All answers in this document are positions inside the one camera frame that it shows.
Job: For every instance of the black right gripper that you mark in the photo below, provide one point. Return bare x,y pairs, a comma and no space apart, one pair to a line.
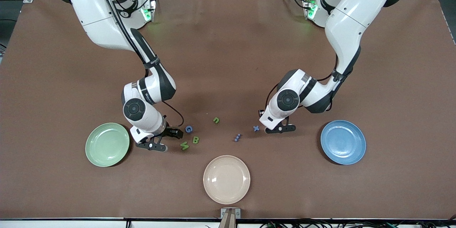
170,132

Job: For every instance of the green letter M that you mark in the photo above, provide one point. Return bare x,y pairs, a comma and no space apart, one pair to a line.
184,145

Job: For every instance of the blue letter G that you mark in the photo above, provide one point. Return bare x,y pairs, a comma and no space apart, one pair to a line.
186,129

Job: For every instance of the green letter B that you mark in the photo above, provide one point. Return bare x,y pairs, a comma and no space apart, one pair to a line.
195,140

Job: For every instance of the blue letter i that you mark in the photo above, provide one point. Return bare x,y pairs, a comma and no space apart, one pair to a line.
237,137

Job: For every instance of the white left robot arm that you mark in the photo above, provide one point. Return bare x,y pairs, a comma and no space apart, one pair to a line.
352,14

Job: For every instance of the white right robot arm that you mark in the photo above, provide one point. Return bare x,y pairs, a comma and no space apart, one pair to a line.
99,14

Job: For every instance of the green plate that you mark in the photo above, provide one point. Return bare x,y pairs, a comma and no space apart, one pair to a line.
107,145

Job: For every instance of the blue plate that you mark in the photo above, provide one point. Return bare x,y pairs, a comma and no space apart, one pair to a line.
343,142

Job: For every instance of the beige plate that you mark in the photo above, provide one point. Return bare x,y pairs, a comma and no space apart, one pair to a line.
226,180

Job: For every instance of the brown table mat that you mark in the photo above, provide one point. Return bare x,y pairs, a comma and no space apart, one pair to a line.
228,60

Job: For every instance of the grey metal bracket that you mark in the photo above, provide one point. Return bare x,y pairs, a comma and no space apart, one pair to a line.
223,213

